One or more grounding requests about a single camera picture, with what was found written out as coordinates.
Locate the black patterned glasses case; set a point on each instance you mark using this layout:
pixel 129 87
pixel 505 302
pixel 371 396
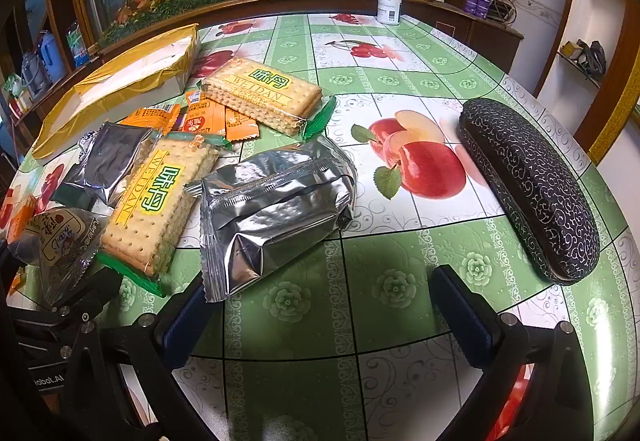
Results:
pixel 525 181

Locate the grey thermos jug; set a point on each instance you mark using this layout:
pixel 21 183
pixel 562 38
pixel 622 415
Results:
pixel 35 71

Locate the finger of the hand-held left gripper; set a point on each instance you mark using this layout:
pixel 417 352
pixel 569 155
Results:
pixel 95 286

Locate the small silver foil packet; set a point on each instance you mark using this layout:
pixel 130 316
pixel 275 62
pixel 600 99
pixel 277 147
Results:
pixel 107 161

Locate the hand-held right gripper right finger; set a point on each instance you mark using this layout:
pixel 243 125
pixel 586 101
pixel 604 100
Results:
pixel 465 321

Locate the blue thermos flask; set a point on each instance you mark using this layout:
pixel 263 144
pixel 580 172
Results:
pixel 50 58

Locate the yellow-label cracker packet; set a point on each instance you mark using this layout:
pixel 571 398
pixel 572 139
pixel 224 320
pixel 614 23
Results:
pixel 265 88
pixel 150 201

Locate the green bag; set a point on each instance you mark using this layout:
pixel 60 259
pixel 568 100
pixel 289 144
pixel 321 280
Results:
pixel 14 87

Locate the dark green snack packet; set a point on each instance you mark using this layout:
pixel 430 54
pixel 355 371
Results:
pixel 70 195

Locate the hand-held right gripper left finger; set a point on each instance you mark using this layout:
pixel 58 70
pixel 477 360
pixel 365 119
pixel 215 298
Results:
pixel 182 321

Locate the dark tool on shelf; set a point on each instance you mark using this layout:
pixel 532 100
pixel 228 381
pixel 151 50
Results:
pixel 592 57

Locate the large silver foil packet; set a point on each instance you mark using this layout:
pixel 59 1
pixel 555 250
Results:
pixel 270 211

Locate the green fruit-print tablecloth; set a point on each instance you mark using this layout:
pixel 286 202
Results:
pixel 400 241

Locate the silver packet with white label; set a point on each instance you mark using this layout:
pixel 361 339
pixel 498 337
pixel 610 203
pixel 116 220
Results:
pixel 55 241

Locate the yellow-lined white cardboard box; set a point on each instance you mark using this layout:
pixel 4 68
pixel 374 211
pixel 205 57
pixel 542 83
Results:
pixel 125 71

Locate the red plastic object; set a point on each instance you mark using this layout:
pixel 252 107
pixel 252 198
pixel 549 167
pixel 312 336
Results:
pixel 510 413

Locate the green-white packet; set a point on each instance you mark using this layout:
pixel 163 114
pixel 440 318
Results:
pixel 77 46

